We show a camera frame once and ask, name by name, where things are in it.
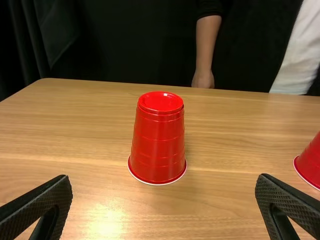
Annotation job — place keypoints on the red cup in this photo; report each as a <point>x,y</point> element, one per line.
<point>310,165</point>
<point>157,145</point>

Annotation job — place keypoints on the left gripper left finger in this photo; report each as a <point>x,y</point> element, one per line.
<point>50,192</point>

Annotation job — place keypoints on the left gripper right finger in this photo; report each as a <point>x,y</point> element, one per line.
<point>275,197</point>

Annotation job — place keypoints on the person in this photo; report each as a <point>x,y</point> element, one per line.
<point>297,62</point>

